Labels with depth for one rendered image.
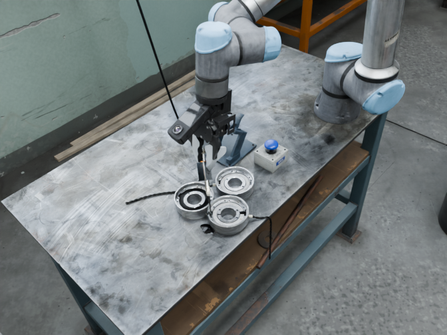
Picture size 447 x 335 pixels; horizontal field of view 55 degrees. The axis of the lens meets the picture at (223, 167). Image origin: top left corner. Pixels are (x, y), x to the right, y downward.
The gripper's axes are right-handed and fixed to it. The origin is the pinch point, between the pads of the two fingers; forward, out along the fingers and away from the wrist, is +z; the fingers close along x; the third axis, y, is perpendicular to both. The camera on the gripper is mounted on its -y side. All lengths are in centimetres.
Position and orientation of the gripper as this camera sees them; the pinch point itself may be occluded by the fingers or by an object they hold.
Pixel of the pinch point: (203, 164)
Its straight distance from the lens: 108.8
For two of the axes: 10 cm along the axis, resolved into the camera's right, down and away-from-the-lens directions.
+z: -0.5, 7.8, 6.2
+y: 7.0, -4.2, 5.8
